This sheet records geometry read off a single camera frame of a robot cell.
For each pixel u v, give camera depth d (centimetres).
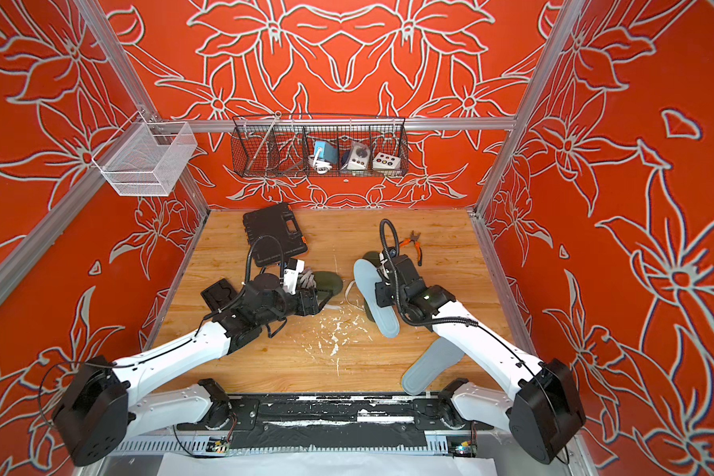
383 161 94
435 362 81
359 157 91
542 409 39
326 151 84
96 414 40
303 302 68
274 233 108
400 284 59
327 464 68
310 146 100
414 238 110
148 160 92
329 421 73
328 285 94
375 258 87
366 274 87
